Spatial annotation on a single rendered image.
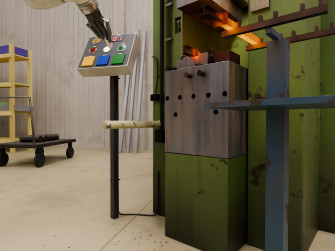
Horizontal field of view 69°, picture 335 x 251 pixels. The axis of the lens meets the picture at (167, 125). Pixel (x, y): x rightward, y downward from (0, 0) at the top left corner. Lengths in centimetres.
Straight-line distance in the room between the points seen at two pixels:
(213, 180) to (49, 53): 638
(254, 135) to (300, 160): 23
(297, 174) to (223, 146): 36
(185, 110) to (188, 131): 11
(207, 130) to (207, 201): 34
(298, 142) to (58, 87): 617
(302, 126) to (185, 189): 63
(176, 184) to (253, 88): 63
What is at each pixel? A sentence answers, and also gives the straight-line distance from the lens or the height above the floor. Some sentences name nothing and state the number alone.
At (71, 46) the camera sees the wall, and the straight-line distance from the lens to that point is 680.
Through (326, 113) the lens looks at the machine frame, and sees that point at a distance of 167.
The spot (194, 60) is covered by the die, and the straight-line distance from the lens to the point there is 134.
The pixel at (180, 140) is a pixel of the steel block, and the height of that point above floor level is 54.
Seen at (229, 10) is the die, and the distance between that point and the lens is 160.
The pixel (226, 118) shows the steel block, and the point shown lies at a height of 65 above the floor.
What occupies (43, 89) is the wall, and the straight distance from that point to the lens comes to 711.
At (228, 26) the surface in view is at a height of 96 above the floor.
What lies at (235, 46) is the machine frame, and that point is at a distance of 179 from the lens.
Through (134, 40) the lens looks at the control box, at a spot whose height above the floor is 114.
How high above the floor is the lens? 64
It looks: 1 degrees down
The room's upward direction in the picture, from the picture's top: straight up
